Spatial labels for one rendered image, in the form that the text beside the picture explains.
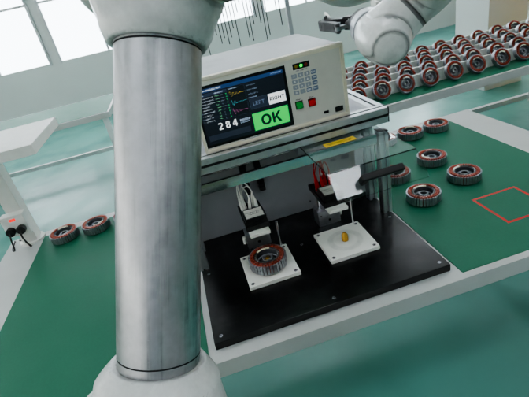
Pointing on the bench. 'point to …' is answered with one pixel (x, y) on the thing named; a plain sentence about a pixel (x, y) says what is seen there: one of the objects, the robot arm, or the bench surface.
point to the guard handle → (381, 172)
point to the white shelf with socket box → (11, 198)
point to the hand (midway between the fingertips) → (349, 11)
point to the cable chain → (257, 179)
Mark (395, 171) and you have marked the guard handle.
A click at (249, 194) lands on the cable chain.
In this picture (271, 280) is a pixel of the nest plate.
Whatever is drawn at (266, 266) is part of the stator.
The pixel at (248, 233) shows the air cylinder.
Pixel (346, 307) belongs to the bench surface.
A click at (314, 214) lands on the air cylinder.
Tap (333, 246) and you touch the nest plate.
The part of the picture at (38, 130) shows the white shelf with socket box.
